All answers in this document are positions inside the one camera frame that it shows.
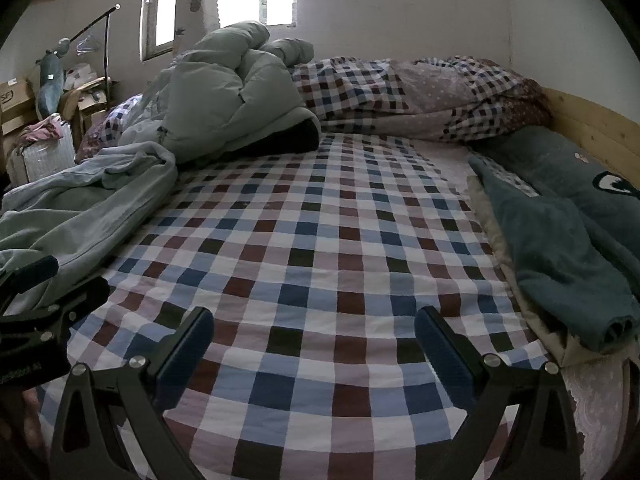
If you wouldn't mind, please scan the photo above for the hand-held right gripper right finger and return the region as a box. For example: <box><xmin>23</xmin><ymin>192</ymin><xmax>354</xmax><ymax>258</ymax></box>
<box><xmin>415</xmin><ymin>306</ymin><xmax>586</xmax><ymax>480</ymax></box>

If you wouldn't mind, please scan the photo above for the white plastic bag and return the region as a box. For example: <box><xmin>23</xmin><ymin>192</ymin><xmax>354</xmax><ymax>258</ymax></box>
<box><xmin>64</xmin><ymin>62</ymin><xmax>99</xmax><ymax>92</ymax></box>

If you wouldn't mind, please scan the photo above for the cardboard box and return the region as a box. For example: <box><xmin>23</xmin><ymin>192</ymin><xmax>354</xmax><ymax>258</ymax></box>
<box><xmin>0</xmin><ymin>78</ymin><xmax>37</xmax><ymax>129</ymax></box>
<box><xmin>0</xmin><ymin>120</ymin><xmax>32</xmax><ymax>154</ymax></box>

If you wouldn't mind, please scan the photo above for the beige folded cloth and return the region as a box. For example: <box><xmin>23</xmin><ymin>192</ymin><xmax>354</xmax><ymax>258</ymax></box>
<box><xmin>466</xmin><ymin>175</ymin><xmax>577</xmax><ymax>367</ymax></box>

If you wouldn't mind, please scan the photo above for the dark teal cartoon long pillow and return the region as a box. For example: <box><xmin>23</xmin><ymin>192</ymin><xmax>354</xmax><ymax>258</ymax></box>
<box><xmin>469</xmin><ymin>125</ymin><xmax>640</xmax><ymax>307</ymax></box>

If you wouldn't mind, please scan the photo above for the pale grey-green knit garment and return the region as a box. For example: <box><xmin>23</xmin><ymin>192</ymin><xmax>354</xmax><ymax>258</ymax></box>
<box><xmin>0</xmin><ymin>175</ymin><xmax>177</xmax><ymax>317</ymax></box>

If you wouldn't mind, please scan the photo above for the black clothes rack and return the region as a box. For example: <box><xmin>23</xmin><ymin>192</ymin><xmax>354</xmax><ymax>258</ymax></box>
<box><xmin>69</xmin><ymin>3</ymin><xmax>122</xmax><ymax>112</ymax></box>

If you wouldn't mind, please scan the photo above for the floral checkered pillow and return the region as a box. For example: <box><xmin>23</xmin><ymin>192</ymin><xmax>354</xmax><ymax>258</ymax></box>
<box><xmin>74</xmin><ymin>92</ymin><xmax>152</xmax><ymax>164</ymax></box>

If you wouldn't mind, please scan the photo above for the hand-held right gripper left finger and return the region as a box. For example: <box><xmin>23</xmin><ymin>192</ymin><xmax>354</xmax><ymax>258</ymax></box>
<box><xmin>50</xmin><ymin>306</ymin><xmax>216</xmax><ymax>480</ymax></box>

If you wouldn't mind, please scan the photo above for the window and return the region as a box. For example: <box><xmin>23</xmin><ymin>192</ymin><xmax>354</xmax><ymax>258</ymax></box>
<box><xmin>141</xmin><ymin>0</ymin><xmax>299</xmax><ymax>62</ymax></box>

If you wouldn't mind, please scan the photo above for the dark teal sweatshirt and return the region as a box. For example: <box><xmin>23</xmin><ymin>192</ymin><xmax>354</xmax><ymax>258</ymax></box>
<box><xmin>469</xmin><ymin>154</ymin><xmax>640</xmax><ymax>354</ymax></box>

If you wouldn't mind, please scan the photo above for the white printed curtain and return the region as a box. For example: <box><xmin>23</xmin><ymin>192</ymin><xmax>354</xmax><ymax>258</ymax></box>
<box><xmin>175</xmin><ymin>0</ymin><xmax>222</xmax><ymax>57</ymax></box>

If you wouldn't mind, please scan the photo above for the pale grey duvet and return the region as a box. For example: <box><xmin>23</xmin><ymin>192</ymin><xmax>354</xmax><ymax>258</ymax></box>
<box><xmin>120</xmin><ymin>21</ymin><xmax>322</xmax><ymax>164</ymax></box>

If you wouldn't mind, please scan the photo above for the checkered folded quilt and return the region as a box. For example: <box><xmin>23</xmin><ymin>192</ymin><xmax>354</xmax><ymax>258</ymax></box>
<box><xmin>291</xmin><ymin>56</ymin><xmax>554</xmax><ymax>143</ymax></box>

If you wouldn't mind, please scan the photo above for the wooden chair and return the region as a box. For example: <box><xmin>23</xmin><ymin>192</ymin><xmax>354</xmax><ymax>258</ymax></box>
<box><xmin>59</xmin><ymin>75</ymin><xmax>121</xmax><ymax>147</ymax></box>

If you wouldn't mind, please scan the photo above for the clothes hanger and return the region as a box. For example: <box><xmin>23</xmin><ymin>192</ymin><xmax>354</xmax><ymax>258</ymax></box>
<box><xmin>76</xmin><ymin>30</ymin><xmax>104</xmax><ymax>57</ymax></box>

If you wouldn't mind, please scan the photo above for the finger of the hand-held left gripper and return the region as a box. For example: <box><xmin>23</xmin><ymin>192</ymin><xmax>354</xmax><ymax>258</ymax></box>
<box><xmin>0</xmin><ymin>255</ymin><xmax>58</xmax><ymax>301</ymax></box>
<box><xmin>0</xmin><ymin>276</ymin><xmax>111</xmax><ymax>333</ymax></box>

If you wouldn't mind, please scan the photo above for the pink cloth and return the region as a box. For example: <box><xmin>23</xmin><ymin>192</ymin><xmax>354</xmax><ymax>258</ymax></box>
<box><xmin>15</xmin><ymin>114</ymin><xmax>64</xmax><ymax>144</ymax></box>

